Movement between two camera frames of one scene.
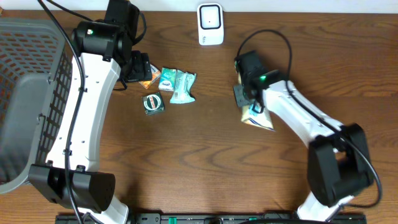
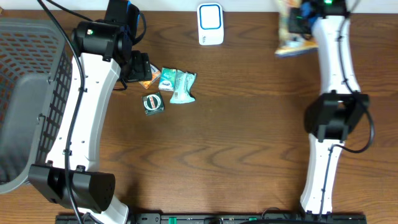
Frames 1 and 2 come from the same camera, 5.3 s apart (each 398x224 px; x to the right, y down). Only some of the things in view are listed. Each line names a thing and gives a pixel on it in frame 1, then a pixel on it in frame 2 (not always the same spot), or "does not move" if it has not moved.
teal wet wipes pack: (182, 91) does not move
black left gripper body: (140, 70) does not move
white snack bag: (260, 119) -> (289, 43)
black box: (153, 104) does not move
